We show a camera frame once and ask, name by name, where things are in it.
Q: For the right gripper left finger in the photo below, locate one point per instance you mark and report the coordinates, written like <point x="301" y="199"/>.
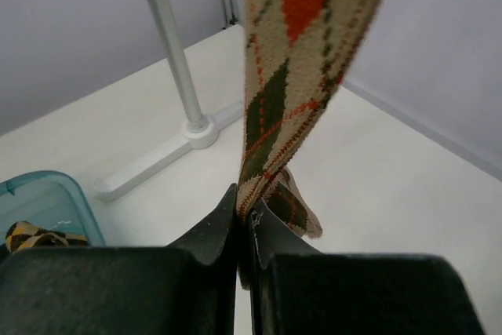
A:
<point x="186" y="287"/>

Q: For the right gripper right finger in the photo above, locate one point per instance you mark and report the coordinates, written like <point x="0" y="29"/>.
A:
<point x="296" y="289"/>

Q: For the brown yellow argyle sock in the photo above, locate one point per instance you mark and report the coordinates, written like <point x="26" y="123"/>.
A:
<point x="23" y="235"/>

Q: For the teal plastic bin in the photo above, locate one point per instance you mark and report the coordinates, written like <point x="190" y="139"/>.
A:
<point x="48" y="199"/>

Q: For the beige orange argyle sock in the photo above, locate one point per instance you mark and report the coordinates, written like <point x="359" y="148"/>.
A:
<point x="297" y="53"/>

